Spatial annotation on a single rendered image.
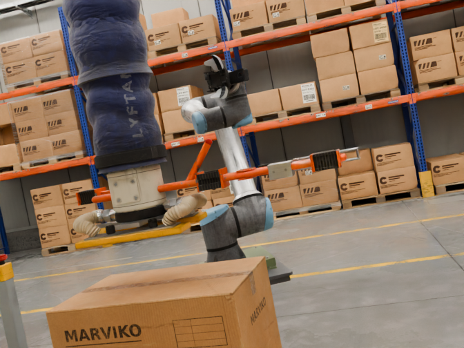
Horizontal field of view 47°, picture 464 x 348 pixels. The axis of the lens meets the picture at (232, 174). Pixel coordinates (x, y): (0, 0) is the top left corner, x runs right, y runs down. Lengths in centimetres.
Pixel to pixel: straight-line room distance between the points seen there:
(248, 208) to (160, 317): 103
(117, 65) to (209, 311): 76
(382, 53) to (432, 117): 189
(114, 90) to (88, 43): 15
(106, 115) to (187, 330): 67
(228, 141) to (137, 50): 103
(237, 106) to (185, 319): 93
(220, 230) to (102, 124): 98
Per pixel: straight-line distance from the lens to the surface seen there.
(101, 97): 165
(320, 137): 1003
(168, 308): 156
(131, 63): 166
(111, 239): 163
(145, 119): 166
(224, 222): 245
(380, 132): 1006
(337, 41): 883
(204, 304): 151
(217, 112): 213
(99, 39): 166
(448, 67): 894
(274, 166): 158
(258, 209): 248
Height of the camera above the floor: 133
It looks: 3 degrees down
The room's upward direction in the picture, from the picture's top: 11 degrees counter-clockwise
